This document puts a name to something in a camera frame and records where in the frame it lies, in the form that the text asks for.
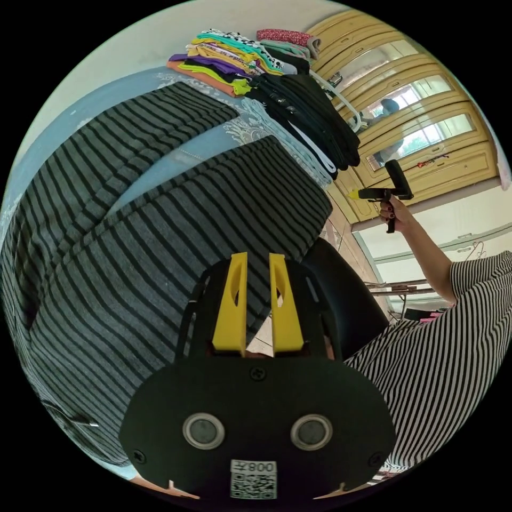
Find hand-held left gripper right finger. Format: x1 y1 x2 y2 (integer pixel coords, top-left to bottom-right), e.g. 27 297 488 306
268 252 304 358

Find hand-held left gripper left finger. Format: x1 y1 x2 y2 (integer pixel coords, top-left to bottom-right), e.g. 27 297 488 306
212 252 249 358

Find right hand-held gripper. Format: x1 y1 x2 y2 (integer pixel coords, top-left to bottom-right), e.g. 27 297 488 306
348 188 402 234

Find person's right forearm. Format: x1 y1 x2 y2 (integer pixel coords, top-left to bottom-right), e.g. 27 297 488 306
401 218 459 307

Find black gray striped pants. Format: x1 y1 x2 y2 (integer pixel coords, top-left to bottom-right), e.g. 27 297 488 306
0 82 334 468

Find person's right hand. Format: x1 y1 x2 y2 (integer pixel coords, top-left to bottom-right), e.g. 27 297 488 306
380 198 418 233

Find yellow cupboard with mirror doors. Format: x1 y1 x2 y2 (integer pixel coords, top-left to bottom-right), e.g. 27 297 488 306
306 9 501 226

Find pile of clothes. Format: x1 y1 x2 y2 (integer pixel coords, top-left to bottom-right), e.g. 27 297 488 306
166 28 362 186

